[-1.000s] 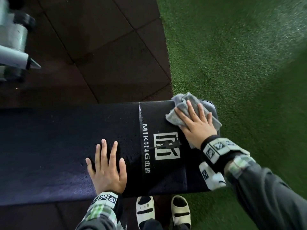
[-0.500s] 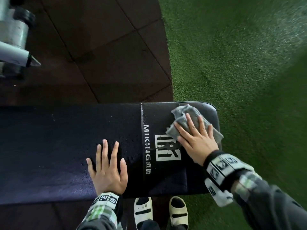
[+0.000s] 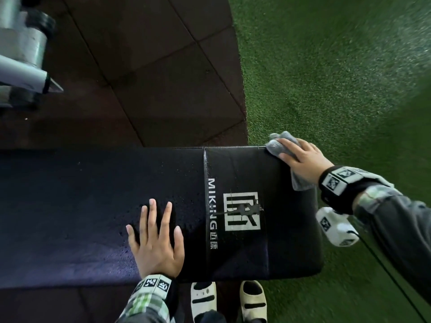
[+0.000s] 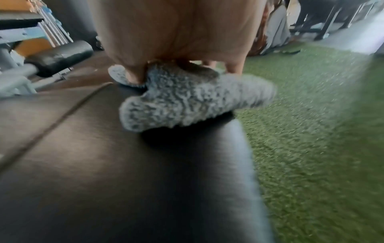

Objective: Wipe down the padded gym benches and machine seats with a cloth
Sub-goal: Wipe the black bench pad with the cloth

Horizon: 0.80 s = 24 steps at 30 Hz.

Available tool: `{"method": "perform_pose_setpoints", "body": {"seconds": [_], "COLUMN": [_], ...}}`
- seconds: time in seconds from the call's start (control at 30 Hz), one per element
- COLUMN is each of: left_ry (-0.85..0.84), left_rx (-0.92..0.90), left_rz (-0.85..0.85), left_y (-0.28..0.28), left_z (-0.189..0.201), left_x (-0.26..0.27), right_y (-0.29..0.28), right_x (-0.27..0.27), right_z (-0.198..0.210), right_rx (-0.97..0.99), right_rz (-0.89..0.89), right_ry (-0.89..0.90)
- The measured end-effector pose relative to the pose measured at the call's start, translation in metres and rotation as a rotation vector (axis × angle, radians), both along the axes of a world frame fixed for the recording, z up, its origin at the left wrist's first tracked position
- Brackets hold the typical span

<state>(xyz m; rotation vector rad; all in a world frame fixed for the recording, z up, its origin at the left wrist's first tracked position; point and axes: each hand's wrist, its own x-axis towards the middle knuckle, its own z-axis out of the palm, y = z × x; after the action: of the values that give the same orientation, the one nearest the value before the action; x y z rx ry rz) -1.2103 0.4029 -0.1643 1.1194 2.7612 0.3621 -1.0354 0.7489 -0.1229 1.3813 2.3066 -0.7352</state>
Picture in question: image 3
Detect black padded bench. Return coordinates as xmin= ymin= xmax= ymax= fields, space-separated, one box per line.
xmin=0 ymin=146 xmax=324 ymax=289

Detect cream foam slipper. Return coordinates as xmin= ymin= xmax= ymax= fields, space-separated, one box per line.
xmin=239 ymin=280 xmax=268 ymax=323
xmin=190 ymin=281 xmax=218 ymax=323

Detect grey cleaning cloth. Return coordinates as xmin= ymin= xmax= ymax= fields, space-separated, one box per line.
xmin=265 ymin=131 xmax=316 ymax=192

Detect right marker wristband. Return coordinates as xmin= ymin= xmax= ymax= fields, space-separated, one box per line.
xmin=318 ymin=166 xmax=395 ymax=215

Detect thin black cable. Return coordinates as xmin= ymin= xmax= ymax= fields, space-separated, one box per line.
xmin=348 ymin=230 xmax=428 ymax=323

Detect left marker wristband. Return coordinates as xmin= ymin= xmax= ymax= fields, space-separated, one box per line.
xmin=133 ymin=274 xmax=179 ymax=317

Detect grey gym machine frame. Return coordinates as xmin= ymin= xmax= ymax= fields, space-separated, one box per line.
xmin=0 ymin=0 xmax=64 ymax=110

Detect person's right forearm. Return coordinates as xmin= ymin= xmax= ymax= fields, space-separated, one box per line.
xmin=352 ymin=184 xmax=431 ymax=306

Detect person's right hand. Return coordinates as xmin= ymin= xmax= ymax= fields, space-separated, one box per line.
xmin=276 ymin=137 xmax=334 ymax=185

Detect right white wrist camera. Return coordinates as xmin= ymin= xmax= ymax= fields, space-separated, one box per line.
xmin=315 ymin=207 xmax=360 ymax=248

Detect person's left hand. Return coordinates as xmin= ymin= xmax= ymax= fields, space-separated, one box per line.
xmin=125 ymin=198 xmax=185 ymax=279

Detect marker wristband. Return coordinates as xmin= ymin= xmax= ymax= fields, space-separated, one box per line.
xmin=318 ymin=166 xmax=395 ymax=215
xmin=133 ymin=274 xmax=179 ymax=317

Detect person's dark trousers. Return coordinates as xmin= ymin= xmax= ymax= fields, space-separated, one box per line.
xmin=198 ymin=309 xmax=236 ymax=323

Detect person's left forearm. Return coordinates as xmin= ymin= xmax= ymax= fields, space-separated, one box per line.
xmin=116 ymin=287 xmax=177 ymax=323

